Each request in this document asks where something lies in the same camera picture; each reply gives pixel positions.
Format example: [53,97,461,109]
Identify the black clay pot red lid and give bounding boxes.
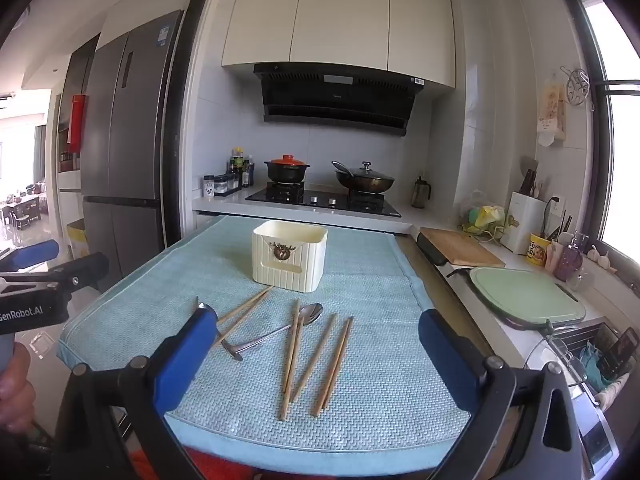
[264,155,311,184]

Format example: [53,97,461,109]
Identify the garlic bulbs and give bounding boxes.
[586,246,614,275]

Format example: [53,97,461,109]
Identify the red wall box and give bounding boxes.
[69,94,87,154]

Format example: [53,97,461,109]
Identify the white knife block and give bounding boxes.
[501,170,549,255]

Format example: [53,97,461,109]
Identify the kitchen sink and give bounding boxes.
[524,317,640,463]

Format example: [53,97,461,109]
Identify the hanging printed bag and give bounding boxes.
[536,79,569,147]

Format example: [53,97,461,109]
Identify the person's left hand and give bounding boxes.
[0,342,36,433]

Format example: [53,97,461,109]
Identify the wooden cutting board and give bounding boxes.
[419,227,506,267]

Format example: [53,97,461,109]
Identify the white wall cabinets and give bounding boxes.
[221,0,457,90]

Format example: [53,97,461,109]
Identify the yellow paper cup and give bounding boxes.
[529,232,554,267]

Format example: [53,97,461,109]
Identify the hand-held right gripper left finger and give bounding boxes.
[55,305,219,480]

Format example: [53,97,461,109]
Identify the grey refrigerator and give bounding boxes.
[80,9,185,291]

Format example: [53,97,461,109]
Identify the window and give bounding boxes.
[579,0,640,261]

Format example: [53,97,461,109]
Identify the wok with glass lid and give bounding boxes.
[331,160,396,195]

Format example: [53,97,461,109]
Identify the hanging wire trivet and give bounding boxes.
[560,66,596,112]

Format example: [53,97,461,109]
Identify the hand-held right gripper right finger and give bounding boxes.
[419,309,596,480]

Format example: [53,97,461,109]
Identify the cream ribbed utensil holder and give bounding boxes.
[251,219,328,293]

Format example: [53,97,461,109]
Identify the light blue woven mat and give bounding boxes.
[56,215,473,471]

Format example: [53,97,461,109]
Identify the dark glass kettle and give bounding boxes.
[412,176,432,210]

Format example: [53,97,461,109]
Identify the metal spoon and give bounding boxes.
[227,302,324,362]

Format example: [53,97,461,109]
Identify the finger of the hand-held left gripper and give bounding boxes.
[0,252,110,293]
[0,240,60,273]

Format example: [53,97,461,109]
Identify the green cutting board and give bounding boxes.
[469,266,587,332]

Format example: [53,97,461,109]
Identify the purple soap bottle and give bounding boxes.
[555,231,590,282]

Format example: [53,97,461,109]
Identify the black range hood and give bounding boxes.
[253,62,426,137]

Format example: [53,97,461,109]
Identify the black gas stove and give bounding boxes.
[245,182,402,219]

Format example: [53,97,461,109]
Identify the group of condiment bottles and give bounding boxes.
[229,147,256,189]

